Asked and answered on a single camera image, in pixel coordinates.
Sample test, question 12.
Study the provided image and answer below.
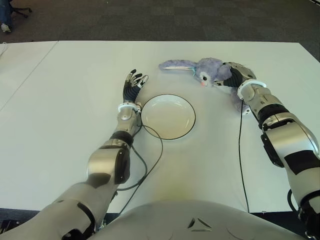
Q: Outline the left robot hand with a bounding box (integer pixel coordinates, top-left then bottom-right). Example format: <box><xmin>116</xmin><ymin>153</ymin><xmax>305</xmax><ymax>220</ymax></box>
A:
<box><xmin>121</xmin><ymin>68</ymin><xmax>150</xmax><ymax>103</ymax></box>

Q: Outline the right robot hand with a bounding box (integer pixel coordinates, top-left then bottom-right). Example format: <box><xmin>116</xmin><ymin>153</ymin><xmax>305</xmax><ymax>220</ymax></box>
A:
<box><xmin>213</xmin><ymin>61</ymin><xmax>257</xmax><ymax>88</ymax></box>

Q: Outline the purple plush bunny doll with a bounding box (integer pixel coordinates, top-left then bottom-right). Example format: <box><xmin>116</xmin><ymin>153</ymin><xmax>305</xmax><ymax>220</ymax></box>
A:
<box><xmin>158</xmin><ymin>57</ymin><xmax>251</xmax><ymax>116</ymax></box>

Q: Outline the white plate black rim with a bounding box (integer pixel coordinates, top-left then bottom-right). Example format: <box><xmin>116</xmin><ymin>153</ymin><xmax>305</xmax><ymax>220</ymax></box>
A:
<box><xmin>140</xmin><ymin>93</ymin><xmax>197</xmax><ymax>140</ymax></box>

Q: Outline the grey robot torso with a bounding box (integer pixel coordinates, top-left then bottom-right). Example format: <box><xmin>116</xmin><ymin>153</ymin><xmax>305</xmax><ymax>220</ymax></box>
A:
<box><xmin>87</xmin><ymin>199</ymin><xmax>320</xmax><ymax>240</ymax></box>

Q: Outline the black office chair base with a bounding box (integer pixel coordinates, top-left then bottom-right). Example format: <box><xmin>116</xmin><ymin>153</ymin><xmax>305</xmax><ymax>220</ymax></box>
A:
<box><xmin>10</xmin><ymin>6</ymin><xmax>33</xmax><ymax>18</ymax></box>

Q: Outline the person leg in jeans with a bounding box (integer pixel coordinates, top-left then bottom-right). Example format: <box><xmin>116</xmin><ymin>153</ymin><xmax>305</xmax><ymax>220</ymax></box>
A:
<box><xmin>0</xmin><ymin>0</ymin><xmax>13</xmax><ymax>33</ymax></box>

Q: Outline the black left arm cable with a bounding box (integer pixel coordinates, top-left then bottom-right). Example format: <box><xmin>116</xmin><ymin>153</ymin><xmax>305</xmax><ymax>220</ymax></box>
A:
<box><xmin>99</xmin><ymin>117</ymin><xmax>165</xmax><ymax>226</ymax></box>

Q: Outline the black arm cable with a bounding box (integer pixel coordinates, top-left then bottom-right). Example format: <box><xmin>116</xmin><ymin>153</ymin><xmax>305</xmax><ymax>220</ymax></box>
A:
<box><xmin>237</xmin><ymin>97</ymin><xmax>251</xmax><ymax>214</ymax></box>
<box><xmin>99</xmin><ymin>117</ymin><xmax>165</xmax><ymax>226</ymax></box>

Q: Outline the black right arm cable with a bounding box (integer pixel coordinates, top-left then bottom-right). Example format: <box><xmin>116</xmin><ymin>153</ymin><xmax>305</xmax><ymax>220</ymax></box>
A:
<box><xmin>237</xmin><ymin>97</ymin><xmax>251</xmax><ymax>214</ymax></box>

